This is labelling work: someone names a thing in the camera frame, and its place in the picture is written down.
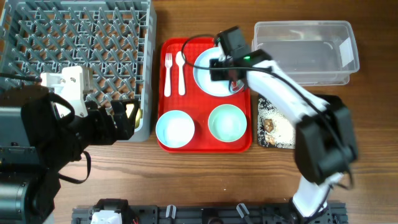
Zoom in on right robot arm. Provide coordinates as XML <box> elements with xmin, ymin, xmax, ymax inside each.
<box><xmin>209</xmin><ymin>26</ymin><xmax>358</xmax><ymax>222</ymax></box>

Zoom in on grey dishwasher rack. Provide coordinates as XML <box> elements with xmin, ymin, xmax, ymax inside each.
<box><xmin>1</xmin><ymin>0</ymin><xmax>157</xmax><ymax>142</ymax></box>

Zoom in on white plastic spoon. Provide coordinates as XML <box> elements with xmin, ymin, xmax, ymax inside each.
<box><xmin>175</xmin><ymin>51</ymin><xmax>186</xmax><ymax>96</ymax></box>

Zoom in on light blue bowl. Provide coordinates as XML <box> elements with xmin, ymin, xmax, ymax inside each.
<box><xmin>155</xmin><ymin>110</ymin><xmax>195</xmax><ymax>148</ymax></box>

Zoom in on red snack wrapper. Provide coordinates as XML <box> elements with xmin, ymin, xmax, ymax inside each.
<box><xmin>230</xmin><ymin>80</ymin><xmax>244</xmax><ymax>93</ymax></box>

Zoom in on white plastic fork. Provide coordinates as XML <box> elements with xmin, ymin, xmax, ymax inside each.
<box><xmin>164</xmin><ymin>53</ymin><xmax>173</xmax><ymax>97</ymax></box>

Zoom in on yellow plastic cup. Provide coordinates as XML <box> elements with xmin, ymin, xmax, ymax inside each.
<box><xmin>126</xmin><ymin>103</ymin><xmax>142</xmax><ymax>129</ymax></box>

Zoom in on clear plastic bin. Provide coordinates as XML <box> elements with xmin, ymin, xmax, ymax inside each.
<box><xmin>252</xmin><ymin>21</ymin><xmax>360</xmax><ymax>86</ymax></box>

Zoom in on green bowl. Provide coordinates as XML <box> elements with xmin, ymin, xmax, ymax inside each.
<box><xmin>208</xmin><ymin>104</ymin><xmax>248</xmax><ymax>142</ymax></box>

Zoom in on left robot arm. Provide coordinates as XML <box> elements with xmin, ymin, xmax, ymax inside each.
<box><xmin>1</xmin><ymin>85</ymin><xmax>139</xmax><ymax>223</ymax></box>

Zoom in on black waste tray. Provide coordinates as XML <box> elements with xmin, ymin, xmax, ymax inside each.
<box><xmin>257</xmin><ymin>91</ymin><xmax>343</xmax><ymax>150</ymax></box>

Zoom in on food scraps and rice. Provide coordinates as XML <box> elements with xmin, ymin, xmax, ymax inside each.
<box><xmin>257</xmin><ymin>98</ymin><xmax>297</xmax><ymax>149</ymax></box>

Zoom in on light blue plate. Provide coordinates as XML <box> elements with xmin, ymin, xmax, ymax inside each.
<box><xmin>193</xmin><ymin>47</ymin><xmax>234</xmax><ymax>97</ymax></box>

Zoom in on red plastic tray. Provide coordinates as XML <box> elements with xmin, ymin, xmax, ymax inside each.
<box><xmin>158</xmin><ymin>38</ymin><xmax>252</xmax><ymax>153</ymax></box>

